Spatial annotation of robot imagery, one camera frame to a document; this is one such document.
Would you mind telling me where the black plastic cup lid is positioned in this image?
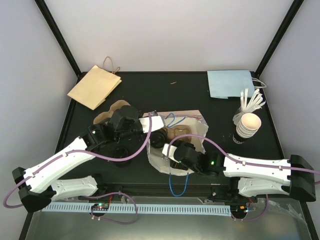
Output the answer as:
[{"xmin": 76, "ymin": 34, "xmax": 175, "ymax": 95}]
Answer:
[{"xmin": 150, "ymin": 130, "xmax": 167, "ymax": 149}]

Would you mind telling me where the blue checkered paper bag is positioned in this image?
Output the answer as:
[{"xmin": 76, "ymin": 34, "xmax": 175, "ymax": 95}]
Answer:
[{"xmin": 146, "ymin": 108, "xmax": 210, "ymax": 198}]

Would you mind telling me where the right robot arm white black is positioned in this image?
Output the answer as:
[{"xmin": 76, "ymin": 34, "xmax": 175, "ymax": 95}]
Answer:
[{"xmin": 162, "ymin": 141, "xmax": 316, "ymax": 202}]

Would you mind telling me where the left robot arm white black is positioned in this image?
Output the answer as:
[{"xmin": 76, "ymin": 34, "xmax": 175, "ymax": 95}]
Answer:
[{"xmin": 12, "ymin": 105, "xmax": 163, "ymax": 213}]

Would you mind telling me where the stack of paper cups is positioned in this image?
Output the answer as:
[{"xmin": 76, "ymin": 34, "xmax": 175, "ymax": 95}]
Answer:
[{"xmin": 232, "ymin": 113, "xmax": 262, "ymax": 145}]

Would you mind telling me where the small electronics board right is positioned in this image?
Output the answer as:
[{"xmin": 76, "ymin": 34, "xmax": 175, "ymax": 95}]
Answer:
[{"xmin": 230, "ymin": 205, "xmax": 256, "ymax": 215}]

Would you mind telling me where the small electronics board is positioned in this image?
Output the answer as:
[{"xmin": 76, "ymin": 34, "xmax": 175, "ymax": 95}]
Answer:
[
  {"xmin": 230, "ymin": 205, "xmax": 256, "ymax": 215},
  {"xmin": 91, "ymin": 203, "xmax": 110, "ymax": 212}
]

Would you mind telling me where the stack of black lids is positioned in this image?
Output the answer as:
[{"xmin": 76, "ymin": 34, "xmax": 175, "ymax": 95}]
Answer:
[{"xmin": 112, "ymin": 146, "xmax": 131, "ymax": 168}]

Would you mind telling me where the light blue paper bag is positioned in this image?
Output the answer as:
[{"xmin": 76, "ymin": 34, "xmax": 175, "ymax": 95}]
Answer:
[{"xmin": 207, "ymin": 70, "xmax": 267, "ymax": 99}]

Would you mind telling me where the brown cardboard cup carrier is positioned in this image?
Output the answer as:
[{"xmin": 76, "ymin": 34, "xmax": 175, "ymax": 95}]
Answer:
[{"xmin": 93, "ymin": 99, "xmax": 130, "ymax": 124}]

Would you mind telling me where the small electronics board left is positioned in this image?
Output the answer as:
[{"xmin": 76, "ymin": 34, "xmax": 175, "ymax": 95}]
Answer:
[{"xmin": 91, "ymin": 203, "xmax": 110, "ymax": 212}]

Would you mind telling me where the brown kraft paper bag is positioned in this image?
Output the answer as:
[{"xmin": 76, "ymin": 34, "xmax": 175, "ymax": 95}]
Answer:
[{"xmin": 67, "ymin": 65, "xmax": 122, "ymax": 110}]

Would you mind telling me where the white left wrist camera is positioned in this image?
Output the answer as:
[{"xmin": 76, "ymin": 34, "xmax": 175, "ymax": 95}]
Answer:
[{"xmin": 138, "ymin": 113, "xmax": 165, "ymax": 134}]

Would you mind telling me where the light blue slotted cable duct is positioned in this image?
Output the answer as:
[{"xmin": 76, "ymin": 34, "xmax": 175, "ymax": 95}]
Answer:
[{"xmin": 42, "ymin": 202, "xmax": 231, "ymax": 217}]

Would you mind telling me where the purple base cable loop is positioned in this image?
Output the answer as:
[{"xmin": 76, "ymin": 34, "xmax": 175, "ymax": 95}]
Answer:
[{"xmin": 90, "ymin": 191, "xmax": 139, "ymax": 225}]

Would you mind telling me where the right black frame post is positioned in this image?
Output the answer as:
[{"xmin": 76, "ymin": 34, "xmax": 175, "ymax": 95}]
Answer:
[{"xmin": 255, "ymin": 0, "xmax": 304, "ymax": 77}]

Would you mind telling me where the black frame post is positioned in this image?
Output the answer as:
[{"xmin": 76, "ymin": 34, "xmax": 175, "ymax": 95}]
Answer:
[
  {"xmin": 34, "ymin": 0, "xmax": 82, "ymax": 78},
  {"xmin": 255, "ymin": 0, "xmax": 304, "ymax": 77}
]

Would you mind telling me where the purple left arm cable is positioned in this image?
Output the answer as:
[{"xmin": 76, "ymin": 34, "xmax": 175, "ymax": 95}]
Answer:
[{"xmin": 2, "ymin": 112, "xmax": 153, "ymax": 209}]

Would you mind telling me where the left black frame post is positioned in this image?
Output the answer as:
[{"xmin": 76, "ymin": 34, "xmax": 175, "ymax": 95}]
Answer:
[{"xmin": 34, "ymin": 0, "xmax": 82, "ymax": 78}]

